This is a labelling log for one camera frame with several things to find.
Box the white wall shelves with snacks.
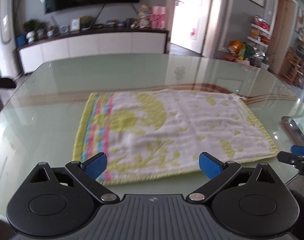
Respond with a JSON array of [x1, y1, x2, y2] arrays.
[[247, 15, 273, 46]]

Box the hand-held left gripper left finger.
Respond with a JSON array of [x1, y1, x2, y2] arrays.
[[29, 152, 120, 204]]

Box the plant in white mushroom pot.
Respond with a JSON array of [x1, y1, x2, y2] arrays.
[[22, 18, 40, 43]]

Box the white standing air conditioner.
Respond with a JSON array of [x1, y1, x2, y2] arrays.
[[0, 0, 15, 45]]

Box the black remote control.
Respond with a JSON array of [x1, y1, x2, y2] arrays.
[[281, 116, 304, 147]]

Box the pink gift box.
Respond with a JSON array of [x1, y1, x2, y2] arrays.
[[149, 5, 166, 29]]

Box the pale doll figure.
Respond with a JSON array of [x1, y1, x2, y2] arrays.
[[138, 4, 153, 28]]

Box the white photo frame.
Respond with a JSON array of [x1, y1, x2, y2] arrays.
[[70, 17, 82, 32]]

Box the black garment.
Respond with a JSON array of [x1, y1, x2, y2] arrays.
[[0, 77, 16, 90]]

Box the small framed wall picture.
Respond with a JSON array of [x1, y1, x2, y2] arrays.
[[296, 6, 304, 34]]

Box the white door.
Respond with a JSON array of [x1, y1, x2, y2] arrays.
[[170, 0, 213, 55]]

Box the yellow snack bag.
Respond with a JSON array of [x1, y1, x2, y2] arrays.
[[228, 40, 245, 56]]

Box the pile of small desk clutter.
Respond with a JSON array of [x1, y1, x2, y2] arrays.
[[105, 18, 138, 28]]

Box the white television cabinet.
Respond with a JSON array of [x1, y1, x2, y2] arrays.
[[16, 28, 169, 75]]

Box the plant in grey pot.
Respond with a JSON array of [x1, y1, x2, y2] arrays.
[[37, 21, 47, 38]]

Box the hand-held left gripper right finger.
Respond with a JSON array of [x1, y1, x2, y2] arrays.
[[186, 152, 277, 204]]

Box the wooden rack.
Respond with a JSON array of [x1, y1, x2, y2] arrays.
[[279, 45, 304, 88]]

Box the plant in dark pot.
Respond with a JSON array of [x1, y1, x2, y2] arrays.
[[80, 15, 94, 29]]

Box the wooden door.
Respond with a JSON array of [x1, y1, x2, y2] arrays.
[[269, 0, 299, 75]]

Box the green bag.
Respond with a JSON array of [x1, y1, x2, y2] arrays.
[[243, 43, 256, 60]]

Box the yellow and white towel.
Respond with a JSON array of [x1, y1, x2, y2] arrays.
[[72, 91, 280, 186]]

